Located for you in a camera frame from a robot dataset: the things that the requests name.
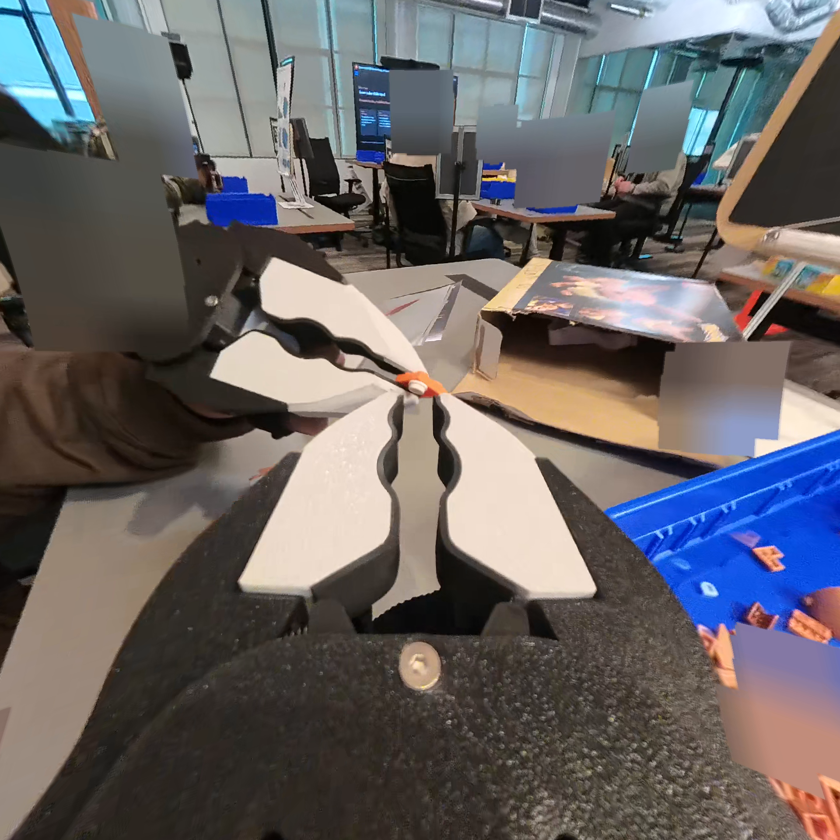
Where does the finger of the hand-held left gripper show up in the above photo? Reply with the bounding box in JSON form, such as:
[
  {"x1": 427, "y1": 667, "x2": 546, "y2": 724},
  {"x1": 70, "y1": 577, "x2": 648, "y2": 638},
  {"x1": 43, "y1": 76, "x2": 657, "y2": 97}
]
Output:
[
  {"x1": 256, "y1": 256, "x2": 427, "y2": 382},
  {"x1": 208, "y1": 335, "x2": 410, "y2": 421}
]

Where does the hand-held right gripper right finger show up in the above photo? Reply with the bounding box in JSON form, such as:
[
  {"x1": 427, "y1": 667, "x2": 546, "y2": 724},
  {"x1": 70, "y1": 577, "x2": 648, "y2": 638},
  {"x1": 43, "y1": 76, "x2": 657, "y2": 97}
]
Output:
[{"x1": 437, "y1": 394, "x2": 598, "y2": 631}]

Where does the printed cardboard box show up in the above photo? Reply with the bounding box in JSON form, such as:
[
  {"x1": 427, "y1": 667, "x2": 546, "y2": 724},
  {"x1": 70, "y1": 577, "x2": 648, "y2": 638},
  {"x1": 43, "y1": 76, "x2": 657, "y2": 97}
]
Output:
[{"x1": 453, "y1": 259, "x2": 788, "y2": 463}]

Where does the pile of brown toy bricks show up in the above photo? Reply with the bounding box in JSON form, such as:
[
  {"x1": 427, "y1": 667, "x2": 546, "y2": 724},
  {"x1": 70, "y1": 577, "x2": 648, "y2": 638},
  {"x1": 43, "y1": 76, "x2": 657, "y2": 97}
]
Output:
[{"x1": 696, "y1": 525, "x2": 840, "y2": 840}]

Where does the blue plastic bin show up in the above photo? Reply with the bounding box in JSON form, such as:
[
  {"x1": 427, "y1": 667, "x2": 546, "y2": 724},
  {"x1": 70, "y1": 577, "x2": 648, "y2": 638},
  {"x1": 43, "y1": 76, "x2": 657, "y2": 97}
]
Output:
[{"x1": 604, "y1": 431, "x2": 840, "y2": 840}]

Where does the lit computer monitor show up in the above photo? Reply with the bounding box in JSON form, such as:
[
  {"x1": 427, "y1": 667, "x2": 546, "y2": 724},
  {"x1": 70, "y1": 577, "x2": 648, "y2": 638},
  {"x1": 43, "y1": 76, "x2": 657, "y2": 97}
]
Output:
[{"x1": 352, "y1": 62, "x2": 395, "y2": 158}]

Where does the white metal stand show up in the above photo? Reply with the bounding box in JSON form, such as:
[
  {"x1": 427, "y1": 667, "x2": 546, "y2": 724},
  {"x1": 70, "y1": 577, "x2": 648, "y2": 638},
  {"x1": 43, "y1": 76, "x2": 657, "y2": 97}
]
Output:
[{"x1": 742, "y1": 224, "x2": 840, "y2": 336}]

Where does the small blue bin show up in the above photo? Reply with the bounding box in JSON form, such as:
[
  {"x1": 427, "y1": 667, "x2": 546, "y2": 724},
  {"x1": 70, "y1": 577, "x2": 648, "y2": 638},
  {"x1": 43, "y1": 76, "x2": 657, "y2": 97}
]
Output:
[{"x1": 204, "y1": 191, "x2": 280, "y2": 228}]

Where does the black office chair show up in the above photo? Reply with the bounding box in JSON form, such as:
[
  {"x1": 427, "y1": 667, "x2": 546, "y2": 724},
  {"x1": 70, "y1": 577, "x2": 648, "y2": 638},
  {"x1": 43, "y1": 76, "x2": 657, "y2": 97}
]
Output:
[{"x1": 381, "y1": 158, "x2": 456, "y2": 266}]

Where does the long wooden table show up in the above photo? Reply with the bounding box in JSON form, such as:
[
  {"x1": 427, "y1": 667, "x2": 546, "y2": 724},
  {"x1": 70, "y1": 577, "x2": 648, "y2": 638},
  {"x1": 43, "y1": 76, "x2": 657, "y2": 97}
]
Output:
[{"x1": 178, "y1": 197, "x2": 358, "y2": 240}]

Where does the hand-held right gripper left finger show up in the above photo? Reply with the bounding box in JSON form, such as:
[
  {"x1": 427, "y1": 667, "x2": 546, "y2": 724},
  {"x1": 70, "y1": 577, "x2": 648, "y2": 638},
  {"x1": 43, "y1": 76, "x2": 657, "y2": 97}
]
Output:
[{"x1": 239, "y1": 392, "x2": 403, "y2": 628}]

